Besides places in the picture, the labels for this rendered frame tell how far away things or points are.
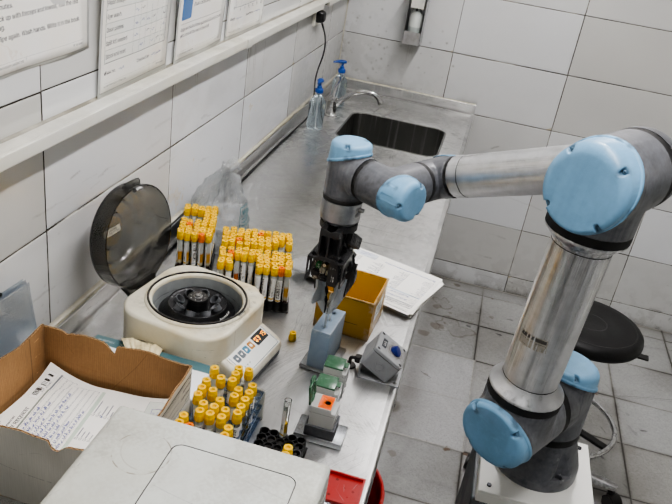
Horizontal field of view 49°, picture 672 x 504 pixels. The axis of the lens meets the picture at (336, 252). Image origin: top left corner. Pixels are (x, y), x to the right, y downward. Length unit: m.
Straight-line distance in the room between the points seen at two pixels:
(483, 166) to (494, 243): 2.55
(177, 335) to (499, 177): 0.65
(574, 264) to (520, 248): 2.76
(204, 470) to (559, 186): 0.55
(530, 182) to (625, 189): 0.27
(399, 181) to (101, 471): 0.64
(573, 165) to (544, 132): 2.61
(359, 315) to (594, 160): 0.80
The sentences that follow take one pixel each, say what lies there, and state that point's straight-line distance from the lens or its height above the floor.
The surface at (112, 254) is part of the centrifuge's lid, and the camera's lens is 1.57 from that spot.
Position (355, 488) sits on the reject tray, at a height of 0.88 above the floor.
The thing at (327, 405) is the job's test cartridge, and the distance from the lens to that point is 1.33.
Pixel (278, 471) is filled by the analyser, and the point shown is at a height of 1.17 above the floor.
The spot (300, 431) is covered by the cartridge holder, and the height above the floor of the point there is 0.89.
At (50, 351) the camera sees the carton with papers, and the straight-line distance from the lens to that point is 1.39.
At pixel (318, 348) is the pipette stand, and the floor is 0.93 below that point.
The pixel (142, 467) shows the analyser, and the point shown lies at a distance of 0.87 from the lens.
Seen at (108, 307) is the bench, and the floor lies 0.88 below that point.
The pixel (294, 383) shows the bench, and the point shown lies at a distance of 1.49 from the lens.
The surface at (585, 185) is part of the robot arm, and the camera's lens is 0.96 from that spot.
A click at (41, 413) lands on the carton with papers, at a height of 0.94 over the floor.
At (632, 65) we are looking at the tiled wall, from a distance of 3.53.
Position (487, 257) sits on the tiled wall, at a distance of 3.81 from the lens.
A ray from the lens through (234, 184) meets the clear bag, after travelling 1.94.
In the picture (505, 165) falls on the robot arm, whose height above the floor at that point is 1.41.
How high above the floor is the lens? 1.79
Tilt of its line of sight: 27 degrees down
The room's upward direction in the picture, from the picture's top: 9 degrees clockwise
